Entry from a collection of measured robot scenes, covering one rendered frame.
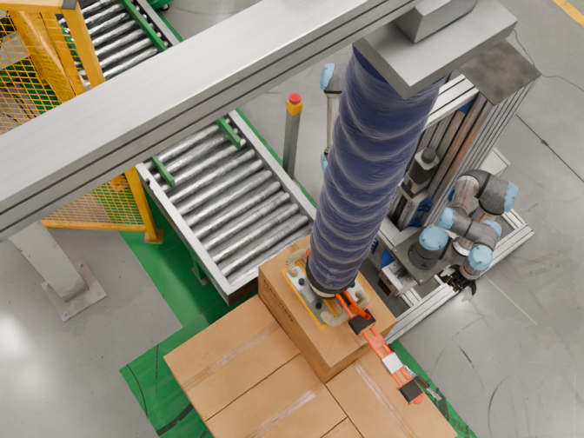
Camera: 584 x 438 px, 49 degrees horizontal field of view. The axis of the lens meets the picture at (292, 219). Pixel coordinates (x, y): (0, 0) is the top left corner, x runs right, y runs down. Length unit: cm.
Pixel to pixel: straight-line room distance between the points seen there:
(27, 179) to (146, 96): 21
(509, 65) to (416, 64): 124
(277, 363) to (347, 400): 40
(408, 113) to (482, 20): 27
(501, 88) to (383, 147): 89
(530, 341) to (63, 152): 368
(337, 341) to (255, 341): 56
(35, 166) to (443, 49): 80
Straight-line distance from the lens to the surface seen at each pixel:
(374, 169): 175
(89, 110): 102
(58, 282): 392
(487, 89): 243
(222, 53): 106
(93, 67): 273
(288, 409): 336
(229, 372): 339
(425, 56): 132
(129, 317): 410
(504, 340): 428
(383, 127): 156
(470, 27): 140
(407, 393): 277
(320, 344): 302
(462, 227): 233
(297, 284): 296
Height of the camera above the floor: 387
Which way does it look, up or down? 65 degrees down
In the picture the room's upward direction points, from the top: 7 degrees clockwise
